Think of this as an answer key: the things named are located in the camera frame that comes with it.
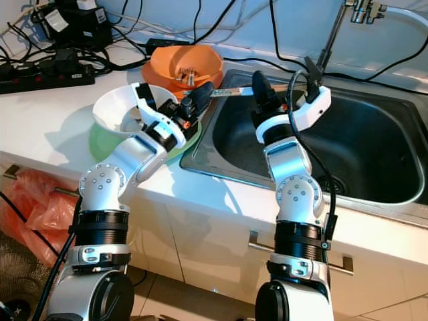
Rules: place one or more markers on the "black mains plug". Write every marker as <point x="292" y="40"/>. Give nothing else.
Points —
<point x="67" y="57"/>

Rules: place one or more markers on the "small black power brick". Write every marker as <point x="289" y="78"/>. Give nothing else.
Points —
<point x="164" y="44"/>

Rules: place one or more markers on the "silver metal utensil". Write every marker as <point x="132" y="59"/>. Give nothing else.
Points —
<point x="234" y="91"/>

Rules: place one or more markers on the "orange plastic bag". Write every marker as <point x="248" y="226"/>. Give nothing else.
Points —
<point x="33" y="214"/>

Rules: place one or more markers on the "black power strip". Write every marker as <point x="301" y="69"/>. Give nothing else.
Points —
<point x="53" y="77"/>

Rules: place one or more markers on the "large black power adapter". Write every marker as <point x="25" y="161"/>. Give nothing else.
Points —
<point x="77" y="27"/>

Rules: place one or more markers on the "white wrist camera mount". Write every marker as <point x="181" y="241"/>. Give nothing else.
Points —
<point x="160" y="120"/>
<point x="304" y="117"/>

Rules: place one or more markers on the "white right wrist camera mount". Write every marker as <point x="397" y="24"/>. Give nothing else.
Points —
<point x="304" y="117"/>

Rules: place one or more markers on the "small metal hardware pieces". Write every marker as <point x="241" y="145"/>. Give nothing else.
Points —
<point x="187" y="75"/>

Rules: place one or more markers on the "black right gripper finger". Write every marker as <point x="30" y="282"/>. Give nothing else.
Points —
<point x="263" y="89"/>

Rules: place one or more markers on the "white plastic bowl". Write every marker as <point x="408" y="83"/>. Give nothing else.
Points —
<point x="114" y="103"/>

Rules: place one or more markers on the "orange plastic bowl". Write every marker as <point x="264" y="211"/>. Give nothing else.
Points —
<point x="164" y="63"/>

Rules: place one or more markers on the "light green plate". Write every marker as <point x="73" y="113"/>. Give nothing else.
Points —
<point x="103" y="144"/>

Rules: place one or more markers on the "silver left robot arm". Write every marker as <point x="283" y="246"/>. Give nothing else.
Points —
<point x="103" y="184"/>

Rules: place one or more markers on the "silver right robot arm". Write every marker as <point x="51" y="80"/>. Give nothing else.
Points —
<point x="301" y="194"/>

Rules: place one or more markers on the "chrome wall valve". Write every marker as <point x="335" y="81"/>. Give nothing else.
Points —
<point x="364" y="11"/>

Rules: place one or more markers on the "stainless steel sink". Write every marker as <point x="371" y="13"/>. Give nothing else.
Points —
<point x="374" y="147"/>

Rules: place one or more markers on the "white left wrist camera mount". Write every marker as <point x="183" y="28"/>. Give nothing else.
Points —
<point x="160" y="120"/>

